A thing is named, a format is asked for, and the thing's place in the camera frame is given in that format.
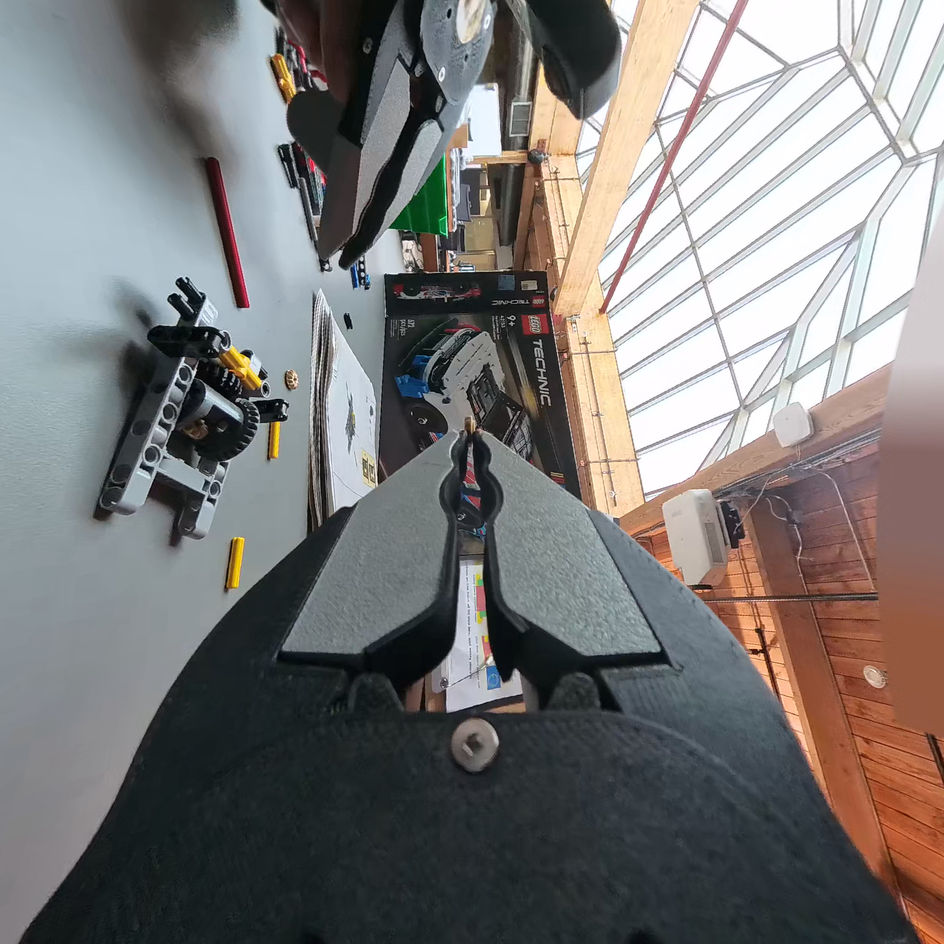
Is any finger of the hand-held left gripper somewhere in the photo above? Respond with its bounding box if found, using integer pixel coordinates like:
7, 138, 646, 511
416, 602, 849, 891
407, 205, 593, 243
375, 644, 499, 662
316, 66, 415, 261
336, 118, 445, 271

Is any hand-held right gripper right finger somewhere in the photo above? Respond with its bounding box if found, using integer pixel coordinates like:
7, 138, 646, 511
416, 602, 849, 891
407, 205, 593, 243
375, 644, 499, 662
476, 432, 664, 685

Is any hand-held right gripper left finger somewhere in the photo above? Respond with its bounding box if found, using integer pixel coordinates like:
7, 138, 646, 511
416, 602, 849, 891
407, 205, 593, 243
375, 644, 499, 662
279, 430, 469, 694

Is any pile of lego pieces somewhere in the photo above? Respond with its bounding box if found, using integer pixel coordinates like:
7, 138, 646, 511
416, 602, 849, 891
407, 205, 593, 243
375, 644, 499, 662
267, 37, 373, 290

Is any grey lego frame assembly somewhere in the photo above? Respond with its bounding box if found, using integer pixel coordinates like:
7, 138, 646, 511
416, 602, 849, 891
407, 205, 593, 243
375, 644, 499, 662
93, 276, 291, 541

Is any red long lego axle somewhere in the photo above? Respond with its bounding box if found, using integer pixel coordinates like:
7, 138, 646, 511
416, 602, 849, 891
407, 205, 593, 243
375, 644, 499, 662
204, 156, 251, 310

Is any white lego instruction booklet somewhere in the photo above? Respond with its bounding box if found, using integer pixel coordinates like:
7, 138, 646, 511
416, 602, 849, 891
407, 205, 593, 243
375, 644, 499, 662
306, 288, 382, 533

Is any black lego car box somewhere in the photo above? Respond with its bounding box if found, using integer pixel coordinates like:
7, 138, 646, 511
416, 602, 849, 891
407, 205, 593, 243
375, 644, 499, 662
376, 270, 584, 533

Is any person's left hand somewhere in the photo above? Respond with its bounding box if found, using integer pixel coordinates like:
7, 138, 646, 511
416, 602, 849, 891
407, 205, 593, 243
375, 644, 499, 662
279, 0, 371, 91

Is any green plastic bin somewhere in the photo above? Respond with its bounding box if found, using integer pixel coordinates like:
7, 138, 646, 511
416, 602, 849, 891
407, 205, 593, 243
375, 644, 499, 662
388, 157, 450, 239

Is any red ceiling pipe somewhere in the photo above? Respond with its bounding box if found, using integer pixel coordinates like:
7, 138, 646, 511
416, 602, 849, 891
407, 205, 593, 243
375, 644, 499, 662
599, 0, 749, 315

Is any white square access point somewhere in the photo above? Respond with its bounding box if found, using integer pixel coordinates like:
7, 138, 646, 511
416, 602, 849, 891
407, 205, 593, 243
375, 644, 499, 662
771, 401, 815, 448

